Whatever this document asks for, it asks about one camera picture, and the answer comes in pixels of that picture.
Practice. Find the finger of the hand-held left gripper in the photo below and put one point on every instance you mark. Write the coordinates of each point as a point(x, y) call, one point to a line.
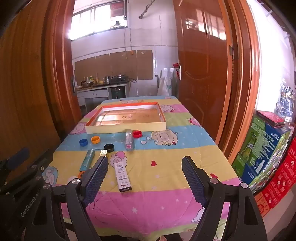
point(37, 169)
point(18, 155)

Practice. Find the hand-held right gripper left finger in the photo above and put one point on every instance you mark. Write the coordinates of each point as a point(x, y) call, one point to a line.
point(94, 179)

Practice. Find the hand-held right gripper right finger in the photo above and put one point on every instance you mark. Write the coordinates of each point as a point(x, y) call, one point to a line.
point(194, 182)

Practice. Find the orange bottle cap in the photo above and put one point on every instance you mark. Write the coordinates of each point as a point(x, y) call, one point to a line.
point(95, 139)
point(81, 173)

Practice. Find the white bottle cap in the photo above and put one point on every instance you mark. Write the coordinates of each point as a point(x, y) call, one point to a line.
point(74, 179)

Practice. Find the teal flower-print lighter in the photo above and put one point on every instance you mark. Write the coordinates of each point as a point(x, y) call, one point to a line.
point(87, 160)

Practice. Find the white cartoon-print box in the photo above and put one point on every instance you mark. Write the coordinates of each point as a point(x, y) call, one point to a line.
point(122, 177)

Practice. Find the small gold box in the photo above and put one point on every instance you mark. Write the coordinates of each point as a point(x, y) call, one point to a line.
point(103, 153)

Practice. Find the black bottle cap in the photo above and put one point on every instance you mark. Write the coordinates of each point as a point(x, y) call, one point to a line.
point(109, 147)

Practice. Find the blue bottle cap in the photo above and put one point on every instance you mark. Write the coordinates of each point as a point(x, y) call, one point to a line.
point(83, 142)

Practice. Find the clear pink plastic box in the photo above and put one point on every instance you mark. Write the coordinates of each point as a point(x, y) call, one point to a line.
point(129, 140)

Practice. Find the red bottle cap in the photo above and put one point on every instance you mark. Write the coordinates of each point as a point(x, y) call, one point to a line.
point(137, 134)

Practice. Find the shallow orange-rimmed cardboard box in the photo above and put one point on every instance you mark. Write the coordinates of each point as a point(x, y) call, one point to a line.
point(120, 117)

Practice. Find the cartoon printed blanket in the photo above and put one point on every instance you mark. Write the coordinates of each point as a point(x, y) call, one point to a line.
point(161, 143)

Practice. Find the dark wooden panel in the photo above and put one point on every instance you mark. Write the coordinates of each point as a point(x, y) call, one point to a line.
point(20, 92)

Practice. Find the green printed carton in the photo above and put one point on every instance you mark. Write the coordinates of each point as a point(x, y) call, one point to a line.
point(261, 148)

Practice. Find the stack of red cartons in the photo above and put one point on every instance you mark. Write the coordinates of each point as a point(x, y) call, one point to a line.
point(279, 183)

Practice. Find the kitchen counter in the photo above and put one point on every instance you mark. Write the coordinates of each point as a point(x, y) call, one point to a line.
point(101, 90)

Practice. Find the teal cooking appliance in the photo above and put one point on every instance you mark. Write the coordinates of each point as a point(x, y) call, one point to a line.
point(118, 92)

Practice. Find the metal bowl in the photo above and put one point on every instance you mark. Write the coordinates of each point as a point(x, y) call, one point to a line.
point(86, 84)

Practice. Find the white woven sack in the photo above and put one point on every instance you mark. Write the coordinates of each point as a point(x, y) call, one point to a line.
point(165, 87)

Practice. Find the brown bottle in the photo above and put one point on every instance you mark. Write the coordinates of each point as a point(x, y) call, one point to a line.
point(96, 79)

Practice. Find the flat red box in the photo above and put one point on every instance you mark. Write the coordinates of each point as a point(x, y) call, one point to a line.
point(271, 118)

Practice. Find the metal kettle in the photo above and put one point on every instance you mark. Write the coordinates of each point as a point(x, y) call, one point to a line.
point(107, 79)

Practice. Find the glossy wooden door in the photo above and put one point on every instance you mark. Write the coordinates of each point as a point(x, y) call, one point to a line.
point(203, 81)

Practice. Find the grey metal pipe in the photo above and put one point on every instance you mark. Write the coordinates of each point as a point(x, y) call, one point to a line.
point(158, 81)

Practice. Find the red hanging tag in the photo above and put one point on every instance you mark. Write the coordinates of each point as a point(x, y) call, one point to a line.
point(176, 66)

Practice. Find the blue-white printed bag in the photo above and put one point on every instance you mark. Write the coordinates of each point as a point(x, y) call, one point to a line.
point(286, 99)

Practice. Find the metal door hinge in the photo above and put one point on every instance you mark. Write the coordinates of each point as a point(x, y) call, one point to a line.
point(231, 49)

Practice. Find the kitchen window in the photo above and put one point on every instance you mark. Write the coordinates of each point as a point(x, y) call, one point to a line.
point(99, 19)

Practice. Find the red paper sign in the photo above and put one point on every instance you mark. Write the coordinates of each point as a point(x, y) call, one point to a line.
point(118, 8)

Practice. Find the wooden door frame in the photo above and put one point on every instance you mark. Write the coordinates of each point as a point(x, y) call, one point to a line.
point(242, 92)

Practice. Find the cardboard wall covering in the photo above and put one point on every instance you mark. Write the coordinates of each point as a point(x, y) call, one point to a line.
point(113, 66)

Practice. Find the wall-mounted pipe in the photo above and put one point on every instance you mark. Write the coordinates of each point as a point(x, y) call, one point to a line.
point(145, 9)

